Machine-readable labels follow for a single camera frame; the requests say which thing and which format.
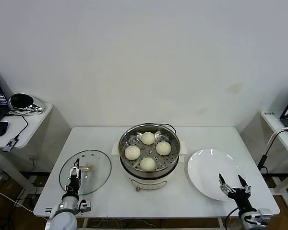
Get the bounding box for white power strip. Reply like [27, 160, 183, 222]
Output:
[28, 176, 45, 187]

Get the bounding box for white floor cable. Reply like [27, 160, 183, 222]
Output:
[0, 186, 48, 216]

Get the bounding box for tangled white wires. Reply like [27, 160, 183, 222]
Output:
[87, 218, 140, 228]

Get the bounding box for steel perforated steamer pot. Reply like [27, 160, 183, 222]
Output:
[118, 122, 182, 179]

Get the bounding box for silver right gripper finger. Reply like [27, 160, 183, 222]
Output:
[218, 173, 235, 195]
[237, 174, 252, 195]

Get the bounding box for black hub cable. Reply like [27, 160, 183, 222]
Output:
[6, 113, 29, 142]

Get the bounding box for black cooker power cable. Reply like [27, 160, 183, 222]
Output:
[158, 122, 178, 135]

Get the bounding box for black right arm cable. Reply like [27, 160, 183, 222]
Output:
[224, 206, 241, 230]

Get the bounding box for white round plate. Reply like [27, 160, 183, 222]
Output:
[187, 148, 247, 201]

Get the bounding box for black inline adapter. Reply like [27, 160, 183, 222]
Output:
[257, 155, 267, 170]

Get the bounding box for cream electric cooker base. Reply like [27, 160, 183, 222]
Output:
[111, 140, 188, 192]

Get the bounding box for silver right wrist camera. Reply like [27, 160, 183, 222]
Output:
[253, 208, 274, 225]

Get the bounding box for white laptop cable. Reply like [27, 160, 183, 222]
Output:
[264, 127, 288, 159]

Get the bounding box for round glass lid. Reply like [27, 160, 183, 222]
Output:
[59, 149, 112, 196]

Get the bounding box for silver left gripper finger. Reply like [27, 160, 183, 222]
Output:
[68, 158, 81, 180]

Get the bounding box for grey usb hub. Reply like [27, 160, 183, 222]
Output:
[2, 138, 17, 152]

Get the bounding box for black computer mouse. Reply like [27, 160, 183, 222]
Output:
[0, 121, 9, 138]

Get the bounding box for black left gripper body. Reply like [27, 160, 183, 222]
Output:
[66, 177, 82, 196]

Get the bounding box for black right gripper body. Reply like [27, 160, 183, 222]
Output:
[226, 188, 252, 213]

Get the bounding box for white steamed baozi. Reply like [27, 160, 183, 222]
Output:
[139, 157, 156, 172]
[141, 131, 156, 146]
[156, 141, 172, 156]
[124, 145, 141, 161]

